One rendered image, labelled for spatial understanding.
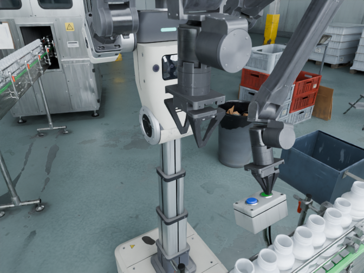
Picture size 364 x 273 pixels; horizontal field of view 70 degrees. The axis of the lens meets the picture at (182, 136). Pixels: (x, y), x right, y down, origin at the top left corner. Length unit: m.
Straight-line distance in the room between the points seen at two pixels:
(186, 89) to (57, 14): 3.58
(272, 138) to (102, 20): 0.52
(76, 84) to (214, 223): 2.79
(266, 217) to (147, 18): 0.72
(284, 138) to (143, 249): 1.28
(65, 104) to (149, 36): 3.35
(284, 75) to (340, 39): 7.25
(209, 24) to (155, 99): 0.58
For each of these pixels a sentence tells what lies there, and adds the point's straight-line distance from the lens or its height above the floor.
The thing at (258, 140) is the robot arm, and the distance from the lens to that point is 0.75.
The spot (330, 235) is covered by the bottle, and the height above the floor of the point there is 1.12.
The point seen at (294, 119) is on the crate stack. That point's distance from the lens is 4.08.
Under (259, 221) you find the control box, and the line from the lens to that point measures 0.79.
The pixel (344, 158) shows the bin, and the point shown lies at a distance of 1.70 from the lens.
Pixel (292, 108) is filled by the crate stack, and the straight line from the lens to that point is 3.91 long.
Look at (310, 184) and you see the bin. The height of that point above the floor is 0.80.
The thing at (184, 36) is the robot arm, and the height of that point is 1.58.
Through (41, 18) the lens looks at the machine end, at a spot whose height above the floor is 1.40.
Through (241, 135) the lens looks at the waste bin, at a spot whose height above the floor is 0.42.
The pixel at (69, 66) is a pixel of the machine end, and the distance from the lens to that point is 4.04.
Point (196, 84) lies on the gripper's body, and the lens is 0.43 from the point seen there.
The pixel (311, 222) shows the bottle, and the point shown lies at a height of 1.16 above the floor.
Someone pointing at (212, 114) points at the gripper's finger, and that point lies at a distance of 0.44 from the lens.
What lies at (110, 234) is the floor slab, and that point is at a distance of 2.24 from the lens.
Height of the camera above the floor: 1.63
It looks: 28 degrees down
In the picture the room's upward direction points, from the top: straight up
